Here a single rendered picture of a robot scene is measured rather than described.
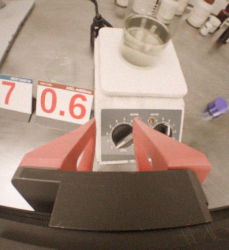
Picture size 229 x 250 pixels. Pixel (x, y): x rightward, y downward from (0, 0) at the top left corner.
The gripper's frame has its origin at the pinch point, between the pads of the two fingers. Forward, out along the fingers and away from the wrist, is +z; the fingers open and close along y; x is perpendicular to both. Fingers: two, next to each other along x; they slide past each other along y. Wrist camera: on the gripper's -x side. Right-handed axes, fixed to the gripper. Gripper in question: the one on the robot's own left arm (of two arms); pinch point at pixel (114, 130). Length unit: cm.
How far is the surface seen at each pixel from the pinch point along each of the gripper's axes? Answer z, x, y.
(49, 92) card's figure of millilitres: 11.1, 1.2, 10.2
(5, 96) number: 11.0, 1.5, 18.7
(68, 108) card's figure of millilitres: 10.5, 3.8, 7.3
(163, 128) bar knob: 5.7, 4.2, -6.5
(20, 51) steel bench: 21.8, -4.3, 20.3
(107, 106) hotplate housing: 6.9, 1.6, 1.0
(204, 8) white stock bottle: 36.7, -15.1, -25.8
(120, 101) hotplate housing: 7.6, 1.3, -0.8
